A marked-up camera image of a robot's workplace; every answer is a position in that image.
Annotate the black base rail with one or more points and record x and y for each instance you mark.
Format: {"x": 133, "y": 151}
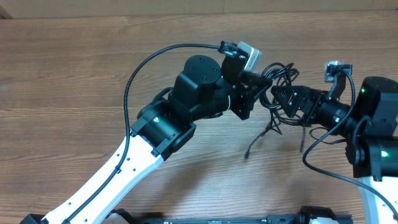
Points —
{"x": 306, "y": 215}

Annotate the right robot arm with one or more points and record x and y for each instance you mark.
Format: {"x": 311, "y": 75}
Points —
{"x": 367, "y": 126}

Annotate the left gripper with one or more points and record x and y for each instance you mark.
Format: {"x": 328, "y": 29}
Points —
{"x": 245, "y": 92}

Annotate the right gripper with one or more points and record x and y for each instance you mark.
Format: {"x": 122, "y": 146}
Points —
{"x": 314, "y": 98}

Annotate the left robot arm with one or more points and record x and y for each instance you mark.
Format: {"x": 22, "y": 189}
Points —
{"x": 203, "y": 89}

